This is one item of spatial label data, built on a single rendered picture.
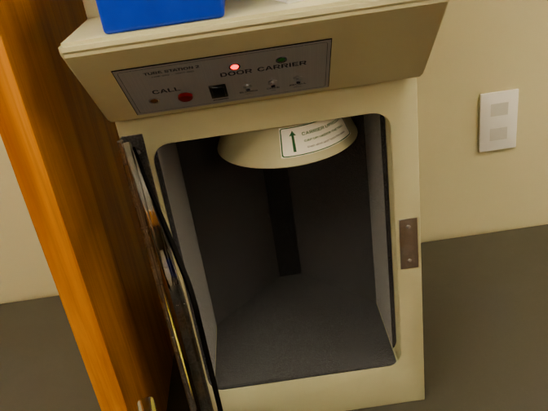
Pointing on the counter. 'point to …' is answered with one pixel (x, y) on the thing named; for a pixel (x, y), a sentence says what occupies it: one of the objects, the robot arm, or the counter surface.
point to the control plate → (207, 77)
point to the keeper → (408, 243)
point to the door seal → (185, 284)
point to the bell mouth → (288, 144)
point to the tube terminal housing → (414, 331)
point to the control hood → (397, 68)
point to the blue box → (155, 13)
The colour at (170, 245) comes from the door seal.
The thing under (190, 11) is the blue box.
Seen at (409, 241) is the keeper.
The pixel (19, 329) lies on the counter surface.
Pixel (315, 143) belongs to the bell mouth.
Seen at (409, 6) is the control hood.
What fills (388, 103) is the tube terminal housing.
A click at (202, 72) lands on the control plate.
